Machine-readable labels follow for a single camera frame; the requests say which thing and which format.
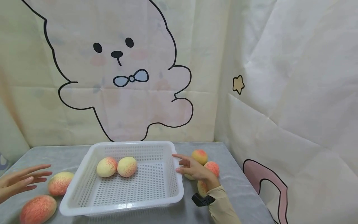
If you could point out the person's left hand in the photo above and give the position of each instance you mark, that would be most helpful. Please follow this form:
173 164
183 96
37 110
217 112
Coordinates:
14 183

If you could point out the person's right hand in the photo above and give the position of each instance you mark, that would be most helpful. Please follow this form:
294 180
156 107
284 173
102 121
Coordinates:
198 172

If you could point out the person's right thumb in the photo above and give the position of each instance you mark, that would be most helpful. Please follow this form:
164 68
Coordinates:
181 170

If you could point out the person's left fingers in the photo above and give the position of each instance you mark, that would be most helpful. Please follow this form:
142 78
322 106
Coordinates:
36 173

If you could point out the person's right middle finger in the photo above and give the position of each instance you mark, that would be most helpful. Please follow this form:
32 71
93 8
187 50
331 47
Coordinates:
180 156

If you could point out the person's right index finger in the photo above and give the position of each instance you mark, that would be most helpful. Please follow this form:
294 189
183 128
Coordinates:
183 162

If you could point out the person's right forearm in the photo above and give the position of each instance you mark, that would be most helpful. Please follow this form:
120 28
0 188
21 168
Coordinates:
223 207

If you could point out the yellow red mango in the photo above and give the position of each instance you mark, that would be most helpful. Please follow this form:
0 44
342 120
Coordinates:
213 168
189 177
106 167
59 183
202 188
200 156
37 210
127 166

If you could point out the black wrist band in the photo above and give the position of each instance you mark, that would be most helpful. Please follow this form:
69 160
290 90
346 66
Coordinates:
202 200

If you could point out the white plastic perforated basket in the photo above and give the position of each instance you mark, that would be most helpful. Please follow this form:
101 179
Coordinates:
139 189

